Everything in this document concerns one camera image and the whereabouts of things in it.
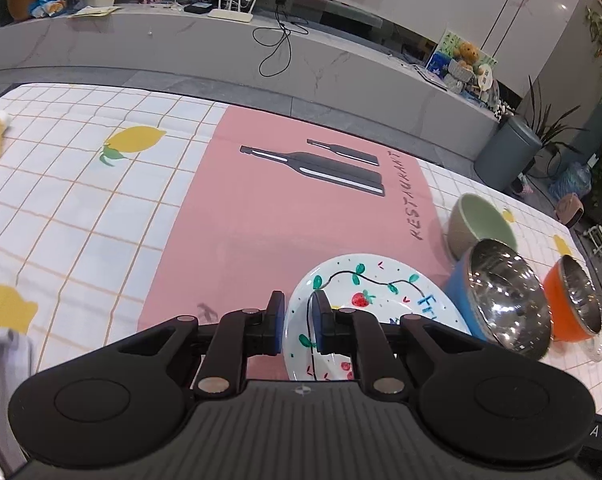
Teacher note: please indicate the round white hand fan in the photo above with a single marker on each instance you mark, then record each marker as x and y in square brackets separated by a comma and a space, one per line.
[487, 80]

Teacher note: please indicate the hanging vine plant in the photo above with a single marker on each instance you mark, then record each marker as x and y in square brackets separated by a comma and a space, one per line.
[601, 32]

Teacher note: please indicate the marble tv bench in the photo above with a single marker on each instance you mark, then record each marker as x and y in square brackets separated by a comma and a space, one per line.
[181, 45]

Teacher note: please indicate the clear glass plate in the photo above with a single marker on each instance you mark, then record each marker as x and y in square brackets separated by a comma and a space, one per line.
[595, 351]

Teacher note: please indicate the white painted strawberry plate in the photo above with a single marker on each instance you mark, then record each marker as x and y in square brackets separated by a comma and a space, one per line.
[381, 280]

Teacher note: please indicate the blue steel bowl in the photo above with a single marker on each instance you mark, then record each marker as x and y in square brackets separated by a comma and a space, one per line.
[511, 295]

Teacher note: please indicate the small woven basket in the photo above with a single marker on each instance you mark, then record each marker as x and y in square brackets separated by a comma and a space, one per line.
[461, 70]

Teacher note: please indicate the small white stool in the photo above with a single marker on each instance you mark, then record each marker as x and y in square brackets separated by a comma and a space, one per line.
[598, 240]

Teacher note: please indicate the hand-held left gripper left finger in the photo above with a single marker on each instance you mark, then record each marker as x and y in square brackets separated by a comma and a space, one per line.
[277, 322]

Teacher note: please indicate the blue snack packet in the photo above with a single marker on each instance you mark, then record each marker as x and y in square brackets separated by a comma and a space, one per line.
[51, 5]

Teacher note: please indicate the orange steel bowl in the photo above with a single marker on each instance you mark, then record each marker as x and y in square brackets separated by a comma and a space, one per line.
[556, 310]

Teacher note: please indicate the green ceramic bowl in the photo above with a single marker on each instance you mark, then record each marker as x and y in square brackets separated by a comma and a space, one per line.
[481, 220]

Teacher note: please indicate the white router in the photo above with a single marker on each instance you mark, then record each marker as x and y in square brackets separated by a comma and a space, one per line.
[231, 12]

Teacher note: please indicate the brown teddy bear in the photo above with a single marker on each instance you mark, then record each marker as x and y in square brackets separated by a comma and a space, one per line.
[467, 52]

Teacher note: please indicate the black set-top box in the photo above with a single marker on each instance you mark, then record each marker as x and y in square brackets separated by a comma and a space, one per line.
[199, 8]

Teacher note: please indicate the checked lemon print tablecloth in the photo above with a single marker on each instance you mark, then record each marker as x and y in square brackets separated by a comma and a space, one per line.
[81, 210]

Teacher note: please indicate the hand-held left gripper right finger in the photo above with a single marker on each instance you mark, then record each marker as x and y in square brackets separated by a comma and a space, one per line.
[317, 322]

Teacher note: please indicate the grey round trash bin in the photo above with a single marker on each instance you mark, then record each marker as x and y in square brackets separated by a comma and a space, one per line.
[508, 152]

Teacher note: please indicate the pale yellow papers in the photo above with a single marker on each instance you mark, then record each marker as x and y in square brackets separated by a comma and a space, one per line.
[93, 11]

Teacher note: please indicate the pink printed placemat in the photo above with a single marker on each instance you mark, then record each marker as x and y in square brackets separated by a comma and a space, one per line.
[261, 220]

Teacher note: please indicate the long-leaf potted plant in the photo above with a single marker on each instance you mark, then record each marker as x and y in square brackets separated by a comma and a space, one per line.
[551, 130]

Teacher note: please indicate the blue water jug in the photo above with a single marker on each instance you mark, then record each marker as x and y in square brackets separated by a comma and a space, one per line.
[573, 182]

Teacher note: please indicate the pink pet carrier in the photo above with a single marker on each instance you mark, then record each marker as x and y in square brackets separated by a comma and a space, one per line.
[571, 207]

